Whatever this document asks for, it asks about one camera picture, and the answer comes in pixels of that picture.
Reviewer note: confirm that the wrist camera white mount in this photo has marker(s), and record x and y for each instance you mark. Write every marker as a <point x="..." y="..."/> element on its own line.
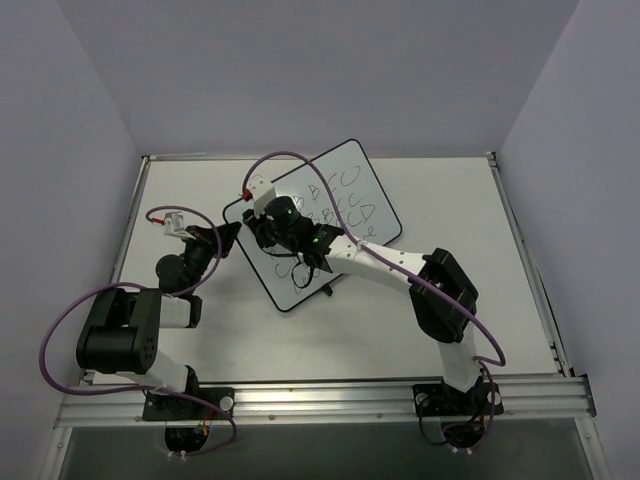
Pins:
<point x="260" y="191"/>
<point x="173" y="224"/>

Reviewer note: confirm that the aluminium front frame rail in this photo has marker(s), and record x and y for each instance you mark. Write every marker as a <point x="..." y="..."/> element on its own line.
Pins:
<point x="523" y="397"/>

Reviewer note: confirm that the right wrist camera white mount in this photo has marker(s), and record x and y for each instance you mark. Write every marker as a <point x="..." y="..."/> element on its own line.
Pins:
<point x="260" y="191"/>

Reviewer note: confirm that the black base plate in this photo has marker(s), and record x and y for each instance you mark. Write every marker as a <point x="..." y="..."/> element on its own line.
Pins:
<point x="440" y="400"/>
<point x="162" y="407"/>

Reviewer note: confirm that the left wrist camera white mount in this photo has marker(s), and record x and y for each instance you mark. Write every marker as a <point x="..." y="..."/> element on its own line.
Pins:
<point x="173" y="224"/>

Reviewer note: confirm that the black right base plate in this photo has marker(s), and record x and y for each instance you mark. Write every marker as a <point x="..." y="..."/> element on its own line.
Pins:
<point x="440" y="400"/>

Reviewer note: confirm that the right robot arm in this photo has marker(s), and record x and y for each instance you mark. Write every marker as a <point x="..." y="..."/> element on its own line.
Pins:
<point x="441" y="294"/>

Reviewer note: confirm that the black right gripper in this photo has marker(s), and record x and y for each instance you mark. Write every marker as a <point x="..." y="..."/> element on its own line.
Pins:
<point x="259" y="226"/>

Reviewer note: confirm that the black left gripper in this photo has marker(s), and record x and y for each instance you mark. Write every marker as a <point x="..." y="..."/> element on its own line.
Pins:
<point x="211" y="240"/>

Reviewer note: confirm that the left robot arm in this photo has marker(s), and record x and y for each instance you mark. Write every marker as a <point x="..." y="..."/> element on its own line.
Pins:
<point x="121" y="333"/>

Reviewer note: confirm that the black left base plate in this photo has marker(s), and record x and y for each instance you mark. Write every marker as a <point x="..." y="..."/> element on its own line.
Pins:
<point x="162" y="407"/>

